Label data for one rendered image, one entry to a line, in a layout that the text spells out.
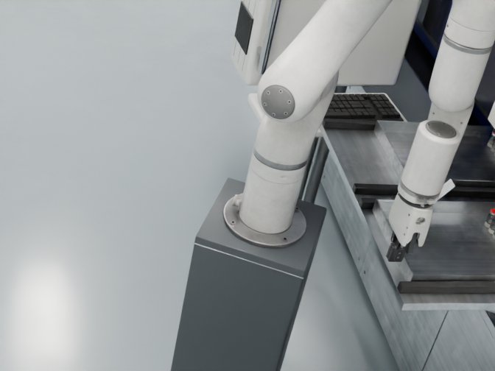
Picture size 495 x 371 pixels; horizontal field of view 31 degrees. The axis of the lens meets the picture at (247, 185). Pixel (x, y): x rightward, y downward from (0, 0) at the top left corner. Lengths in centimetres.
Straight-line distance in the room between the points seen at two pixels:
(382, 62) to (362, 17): 108
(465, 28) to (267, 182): 54
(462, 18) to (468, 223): 69
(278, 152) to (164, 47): 269
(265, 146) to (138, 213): 156
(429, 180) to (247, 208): 42
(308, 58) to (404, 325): 132
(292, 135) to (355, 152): 48
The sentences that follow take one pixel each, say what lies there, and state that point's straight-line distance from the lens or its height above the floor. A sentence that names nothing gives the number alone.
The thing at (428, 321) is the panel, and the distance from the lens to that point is 270.
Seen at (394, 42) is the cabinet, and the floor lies 96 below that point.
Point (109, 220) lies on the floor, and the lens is 332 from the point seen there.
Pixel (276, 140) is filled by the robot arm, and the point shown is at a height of 111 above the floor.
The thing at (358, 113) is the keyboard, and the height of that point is 83.
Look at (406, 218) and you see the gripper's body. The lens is 184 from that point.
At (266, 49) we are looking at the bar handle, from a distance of 251.
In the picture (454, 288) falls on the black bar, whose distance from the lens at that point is 196.
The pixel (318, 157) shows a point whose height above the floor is 46.
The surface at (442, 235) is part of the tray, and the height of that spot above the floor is 88.
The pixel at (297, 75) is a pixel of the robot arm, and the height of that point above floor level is 129.
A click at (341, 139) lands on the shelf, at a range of 234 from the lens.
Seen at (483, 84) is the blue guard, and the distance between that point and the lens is 245.
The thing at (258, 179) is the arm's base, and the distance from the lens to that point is 190.
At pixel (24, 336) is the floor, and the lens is 288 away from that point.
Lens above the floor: 209
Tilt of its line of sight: 35 degrees down
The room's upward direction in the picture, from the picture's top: 12 degrees clockwise
